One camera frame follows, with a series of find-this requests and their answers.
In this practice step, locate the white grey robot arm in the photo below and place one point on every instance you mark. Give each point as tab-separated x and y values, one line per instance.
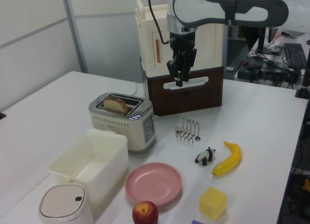
193	6

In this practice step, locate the small black table clamp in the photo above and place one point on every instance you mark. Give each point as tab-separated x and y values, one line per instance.
2	116

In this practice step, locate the cream chrome toaster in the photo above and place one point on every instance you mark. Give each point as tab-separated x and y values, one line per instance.
116	127

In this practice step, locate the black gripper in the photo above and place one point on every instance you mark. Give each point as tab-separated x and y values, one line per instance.
182	41

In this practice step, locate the small white trash can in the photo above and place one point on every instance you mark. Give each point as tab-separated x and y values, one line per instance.
63	204

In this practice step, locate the metal toast rack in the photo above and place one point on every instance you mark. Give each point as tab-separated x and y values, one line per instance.
187	134

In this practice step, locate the toaster lever knob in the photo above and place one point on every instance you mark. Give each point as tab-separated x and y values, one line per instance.
156	117

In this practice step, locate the black monitor stand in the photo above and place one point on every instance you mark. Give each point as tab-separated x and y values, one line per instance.
262	40

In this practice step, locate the black keyboard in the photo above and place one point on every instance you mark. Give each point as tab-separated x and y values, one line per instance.
294	54

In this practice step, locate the toast slice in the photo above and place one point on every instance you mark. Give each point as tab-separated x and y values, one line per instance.
113	103

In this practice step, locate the black pole clamp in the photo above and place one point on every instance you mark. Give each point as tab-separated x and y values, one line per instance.
304	88

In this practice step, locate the brown drawer box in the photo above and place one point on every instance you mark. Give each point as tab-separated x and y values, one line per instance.
193	100

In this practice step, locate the yellow foam cube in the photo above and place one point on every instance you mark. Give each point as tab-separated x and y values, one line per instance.
213	203

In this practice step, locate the white plastic container box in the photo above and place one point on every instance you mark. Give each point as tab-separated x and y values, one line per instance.
111	161

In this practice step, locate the panda figurine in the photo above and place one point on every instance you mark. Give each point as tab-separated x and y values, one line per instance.
206	156

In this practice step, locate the pink plate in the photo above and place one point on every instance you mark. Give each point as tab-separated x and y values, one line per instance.
153	184

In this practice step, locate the cream mini cabinet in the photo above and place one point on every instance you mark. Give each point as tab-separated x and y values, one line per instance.
208	47

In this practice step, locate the purple foam cube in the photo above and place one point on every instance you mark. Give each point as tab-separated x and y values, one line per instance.
198	222

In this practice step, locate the red apple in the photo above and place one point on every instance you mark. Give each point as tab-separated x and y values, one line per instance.
145	214

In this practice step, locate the yellow banana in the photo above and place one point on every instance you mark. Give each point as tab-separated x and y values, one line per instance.
231	158

